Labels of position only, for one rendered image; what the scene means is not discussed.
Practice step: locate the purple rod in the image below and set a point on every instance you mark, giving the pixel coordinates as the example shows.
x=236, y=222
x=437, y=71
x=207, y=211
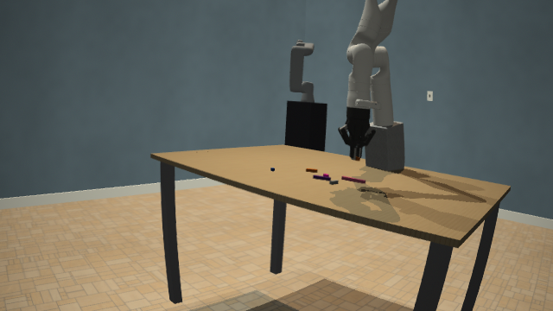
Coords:
x=322, y=177

